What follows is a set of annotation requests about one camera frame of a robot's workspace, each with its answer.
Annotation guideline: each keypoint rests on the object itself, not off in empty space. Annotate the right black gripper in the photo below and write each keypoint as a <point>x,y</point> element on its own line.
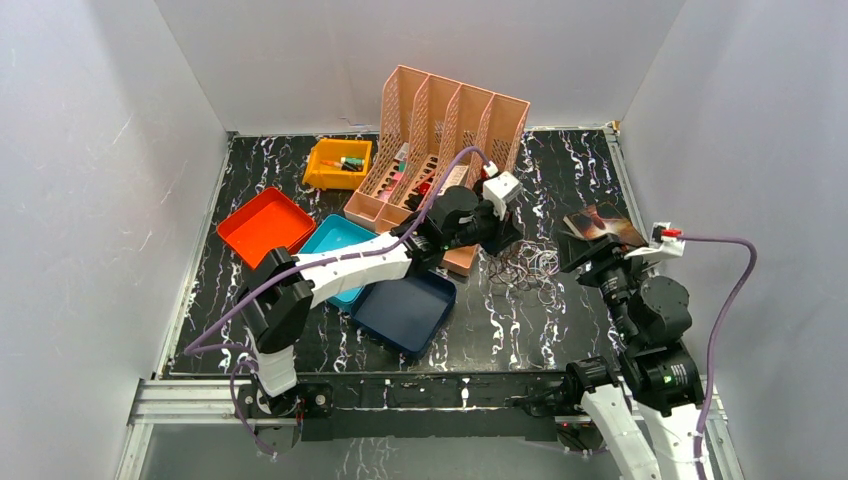
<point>573,249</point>

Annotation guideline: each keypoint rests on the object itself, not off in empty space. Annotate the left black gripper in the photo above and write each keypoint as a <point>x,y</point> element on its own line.
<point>500,229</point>

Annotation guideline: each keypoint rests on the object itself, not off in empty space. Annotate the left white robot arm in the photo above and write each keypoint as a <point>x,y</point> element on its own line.
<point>286,287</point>

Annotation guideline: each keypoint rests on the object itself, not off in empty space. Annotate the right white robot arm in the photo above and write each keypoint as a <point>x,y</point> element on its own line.
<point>651,413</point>

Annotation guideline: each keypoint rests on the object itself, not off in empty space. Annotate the brown book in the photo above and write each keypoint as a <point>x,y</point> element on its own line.
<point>595,221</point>

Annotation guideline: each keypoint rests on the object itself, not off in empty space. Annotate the white pink box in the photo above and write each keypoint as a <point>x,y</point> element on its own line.
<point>456,177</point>

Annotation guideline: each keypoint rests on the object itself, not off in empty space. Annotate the peach file organizer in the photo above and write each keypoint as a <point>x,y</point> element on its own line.
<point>430,124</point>

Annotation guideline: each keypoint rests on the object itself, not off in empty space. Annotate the dark blue plastic tray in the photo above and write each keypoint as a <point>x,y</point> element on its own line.
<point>406,314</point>

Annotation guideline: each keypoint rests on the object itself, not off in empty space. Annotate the markers in yellow bin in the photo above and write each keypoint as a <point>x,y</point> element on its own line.
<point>351,164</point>

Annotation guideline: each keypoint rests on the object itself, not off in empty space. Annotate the teal plastic tray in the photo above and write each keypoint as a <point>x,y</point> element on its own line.
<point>332,233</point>

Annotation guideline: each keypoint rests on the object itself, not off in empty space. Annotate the yellow plastic bin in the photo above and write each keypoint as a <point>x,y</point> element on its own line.
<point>322,177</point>

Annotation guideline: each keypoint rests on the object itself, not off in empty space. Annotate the orange plastic tray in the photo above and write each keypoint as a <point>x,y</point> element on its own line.
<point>269,220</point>

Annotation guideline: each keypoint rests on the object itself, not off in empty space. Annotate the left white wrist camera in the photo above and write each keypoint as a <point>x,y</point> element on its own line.
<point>501,191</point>

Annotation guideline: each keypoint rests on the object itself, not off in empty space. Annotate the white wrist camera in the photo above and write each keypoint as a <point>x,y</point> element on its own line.
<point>501,191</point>
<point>665,243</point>

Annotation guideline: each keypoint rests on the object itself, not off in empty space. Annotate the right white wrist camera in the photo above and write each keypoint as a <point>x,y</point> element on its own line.
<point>665,243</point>

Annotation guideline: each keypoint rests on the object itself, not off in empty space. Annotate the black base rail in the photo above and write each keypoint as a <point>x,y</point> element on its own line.
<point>534,406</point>

